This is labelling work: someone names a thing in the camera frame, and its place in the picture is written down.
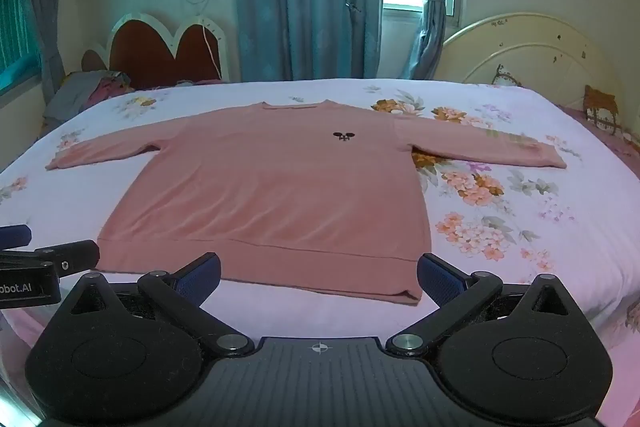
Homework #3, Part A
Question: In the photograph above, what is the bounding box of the pink long-sleeve sweater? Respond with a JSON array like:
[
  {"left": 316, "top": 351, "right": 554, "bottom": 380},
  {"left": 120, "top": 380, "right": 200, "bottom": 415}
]
[{"left": 51, "top": 101, "right": 563, "bottom": 306}]

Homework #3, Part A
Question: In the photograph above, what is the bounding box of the pile of clothes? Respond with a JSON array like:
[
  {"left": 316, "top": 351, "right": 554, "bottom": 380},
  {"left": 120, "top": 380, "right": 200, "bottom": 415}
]
[{"left": 41, "top": 70, "right": 132, "bottom": 135}]

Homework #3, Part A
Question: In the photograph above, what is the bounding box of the green left window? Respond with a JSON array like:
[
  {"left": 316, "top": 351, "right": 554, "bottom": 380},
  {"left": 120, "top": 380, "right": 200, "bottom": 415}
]
[{"left": 1, "top": 0, "right": 40, "bottom": 94}]

